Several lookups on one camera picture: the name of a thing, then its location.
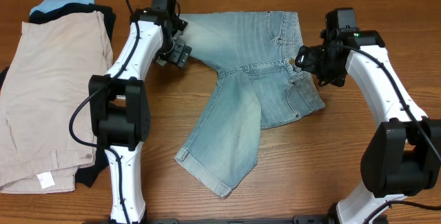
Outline light blue denim shorts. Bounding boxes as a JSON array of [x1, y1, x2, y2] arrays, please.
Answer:
[[175, 11, 325, 198]]

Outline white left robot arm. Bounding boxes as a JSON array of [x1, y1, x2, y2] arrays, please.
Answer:
[[89, 0, 192, 223]]

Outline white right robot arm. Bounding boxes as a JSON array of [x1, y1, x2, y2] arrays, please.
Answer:
[[293, 8, 440, 224]]

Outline beige shorts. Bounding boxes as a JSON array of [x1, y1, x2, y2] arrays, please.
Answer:
[[0, 10, 114, 194]]

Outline light blue shirt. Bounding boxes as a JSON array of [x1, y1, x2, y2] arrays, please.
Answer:
[[30, 0, 95, 14]]

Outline black garment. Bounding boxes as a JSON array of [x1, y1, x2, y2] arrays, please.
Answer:
[[0, 2, 116, 188]]

